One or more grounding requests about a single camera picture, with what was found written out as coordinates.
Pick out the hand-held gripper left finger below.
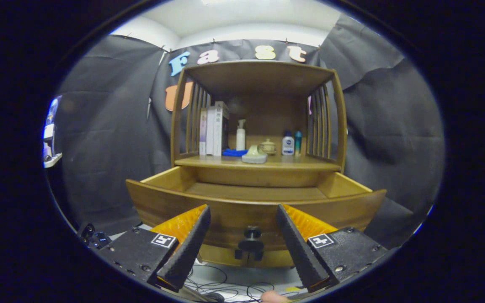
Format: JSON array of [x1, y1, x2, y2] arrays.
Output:
[[95, 205, 211, 292]]

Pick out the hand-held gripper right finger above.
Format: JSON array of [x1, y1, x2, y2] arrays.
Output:
[[276, 204, 388, 294]]

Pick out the black drawer knob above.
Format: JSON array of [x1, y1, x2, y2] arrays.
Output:
[[237, 226, 264, 253]]

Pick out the wooden drawer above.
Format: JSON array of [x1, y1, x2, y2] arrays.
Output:
[[125, 165, 387, 253]]

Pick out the pale green plastic object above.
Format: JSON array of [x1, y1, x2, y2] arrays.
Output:
[[242, 145, 268, 164]]

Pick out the wooden cabinet door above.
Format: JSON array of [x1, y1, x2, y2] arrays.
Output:
[[249, 248, 296, 268], [198, 244, 249, 268]]

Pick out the wooden countertop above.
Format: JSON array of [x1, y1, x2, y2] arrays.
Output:
[[174, 154, 342, 172]]

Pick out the wooden cabinet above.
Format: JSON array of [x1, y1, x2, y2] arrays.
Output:
[[170, 60, 348, 268]]

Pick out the white bottle with blue cap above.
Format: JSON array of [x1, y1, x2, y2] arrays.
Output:
[[282, 130, 295, 156]]

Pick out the beige lidded ceramic cup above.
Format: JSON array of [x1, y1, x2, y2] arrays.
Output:
[[258, 139, 277, 155]]

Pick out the pale purple book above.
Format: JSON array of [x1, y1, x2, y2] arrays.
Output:
[[199, 108, 208, 156]]

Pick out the thin white book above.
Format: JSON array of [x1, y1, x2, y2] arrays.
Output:
[[206, 106, 216, 156]]

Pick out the white pump bottle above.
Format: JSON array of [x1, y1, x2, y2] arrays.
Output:
[[236, 119, 246, 151]]

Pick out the white and black book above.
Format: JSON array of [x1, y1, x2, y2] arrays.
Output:
[[213, 101, 230, 157]]

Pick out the lit display screen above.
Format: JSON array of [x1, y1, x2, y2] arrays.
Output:
[[43, 98, 60, 156]]

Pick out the ceiling light panel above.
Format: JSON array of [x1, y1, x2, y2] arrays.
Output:
[[200, 0, 268, 5]]

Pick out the black floor cables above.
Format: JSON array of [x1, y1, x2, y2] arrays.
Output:
[[184, 265, 277, 303]]

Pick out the white wall shelf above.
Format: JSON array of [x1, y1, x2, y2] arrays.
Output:
[[44, 152, 63, 169]]

